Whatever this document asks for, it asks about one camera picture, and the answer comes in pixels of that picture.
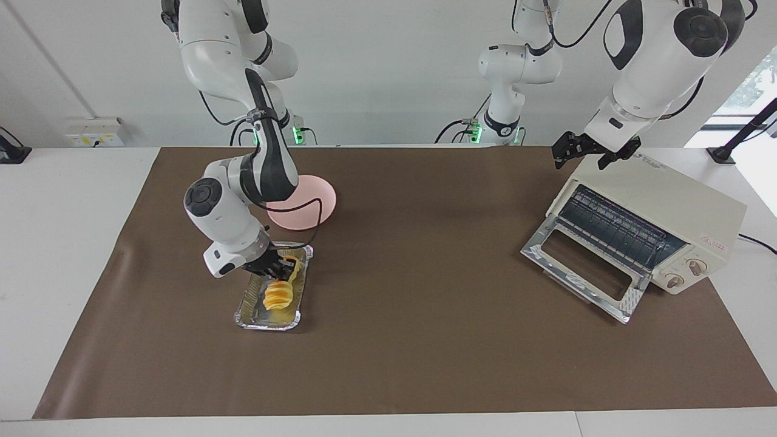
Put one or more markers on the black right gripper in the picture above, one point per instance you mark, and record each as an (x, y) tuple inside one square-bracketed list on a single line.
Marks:
[(264, 264)]

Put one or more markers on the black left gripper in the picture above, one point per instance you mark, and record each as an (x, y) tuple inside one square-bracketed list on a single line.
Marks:
[(592, 147)]

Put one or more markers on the sliced yellow bread loaf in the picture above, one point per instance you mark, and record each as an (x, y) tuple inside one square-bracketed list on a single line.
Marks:
[(278, 297)]

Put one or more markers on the aluminium foil tray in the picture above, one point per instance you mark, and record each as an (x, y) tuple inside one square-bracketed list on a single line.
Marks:
[(255, 303)]

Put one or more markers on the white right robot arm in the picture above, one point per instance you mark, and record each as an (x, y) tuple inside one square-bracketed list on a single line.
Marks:
[(221, 224)]

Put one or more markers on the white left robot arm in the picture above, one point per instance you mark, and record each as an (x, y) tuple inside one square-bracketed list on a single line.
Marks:
[(655, 60)]

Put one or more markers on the cream toaster oven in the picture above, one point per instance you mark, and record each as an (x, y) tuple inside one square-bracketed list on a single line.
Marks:
[(674, 200)]

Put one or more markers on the glass oven door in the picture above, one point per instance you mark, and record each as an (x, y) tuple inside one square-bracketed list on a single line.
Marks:
[(583, 267)]

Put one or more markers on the beige oven knob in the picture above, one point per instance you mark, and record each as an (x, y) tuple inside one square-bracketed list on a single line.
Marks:
[(697, 267), (675, 280)]

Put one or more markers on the pink round plate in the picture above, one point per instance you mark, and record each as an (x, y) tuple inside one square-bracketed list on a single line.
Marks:
[(315, 203)]

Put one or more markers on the black clamp stand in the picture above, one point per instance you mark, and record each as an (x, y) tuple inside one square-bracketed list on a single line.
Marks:
[(740, 136)]

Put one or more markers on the brown table mat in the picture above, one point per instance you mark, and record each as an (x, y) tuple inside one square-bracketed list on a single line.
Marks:
[(425, 340)]

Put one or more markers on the white wall socket strip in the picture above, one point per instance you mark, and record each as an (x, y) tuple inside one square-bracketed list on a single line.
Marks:
[(94, 132)]

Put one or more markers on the black bracket on table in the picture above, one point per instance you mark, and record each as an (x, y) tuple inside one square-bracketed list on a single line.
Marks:
[(12, 152)]

